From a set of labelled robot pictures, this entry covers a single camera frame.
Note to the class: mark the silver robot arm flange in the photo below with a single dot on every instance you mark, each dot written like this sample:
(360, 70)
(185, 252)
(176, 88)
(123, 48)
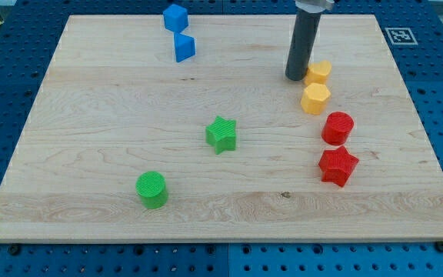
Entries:
(314, 6)

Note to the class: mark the yellow hexagon block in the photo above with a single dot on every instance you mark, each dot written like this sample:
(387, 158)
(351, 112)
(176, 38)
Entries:
(315, 98)

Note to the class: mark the green star block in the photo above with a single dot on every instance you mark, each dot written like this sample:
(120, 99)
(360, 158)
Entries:
(221, 134)

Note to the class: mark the wooden board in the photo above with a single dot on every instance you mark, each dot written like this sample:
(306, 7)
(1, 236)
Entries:
(115, 104)

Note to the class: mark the green cylinder block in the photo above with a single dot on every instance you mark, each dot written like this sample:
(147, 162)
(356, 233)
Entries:
(152, 190)

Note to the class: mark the blue triangular prism block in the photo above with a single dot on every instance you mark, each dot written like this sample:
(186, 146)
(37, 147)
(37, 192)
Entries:
(184, 47)

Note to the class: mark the yellow heart block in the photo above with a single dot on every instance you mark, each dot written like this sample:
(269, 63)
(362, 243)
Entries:
(318, 72)

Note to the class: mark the red cylinder block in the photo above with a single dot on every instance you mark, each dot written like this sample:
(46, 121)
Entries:
(337, 128)

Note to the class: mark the red star block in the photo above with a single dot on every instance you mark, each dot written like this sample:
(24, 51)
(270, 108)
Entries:
(337, 165)

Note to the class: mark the blue cube block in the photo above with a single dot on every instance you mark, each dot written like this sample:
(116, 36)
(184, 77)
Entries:
(175, 18)

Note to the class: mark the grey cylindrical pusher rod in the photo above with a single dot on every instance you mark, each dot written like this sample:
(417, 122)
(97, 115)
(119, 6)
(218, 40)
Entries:
(302, 42)

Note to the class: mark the white fiducial marker tag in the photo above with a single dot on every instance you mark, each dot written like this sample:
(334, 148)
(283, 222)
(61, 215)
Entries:
(401, 36)

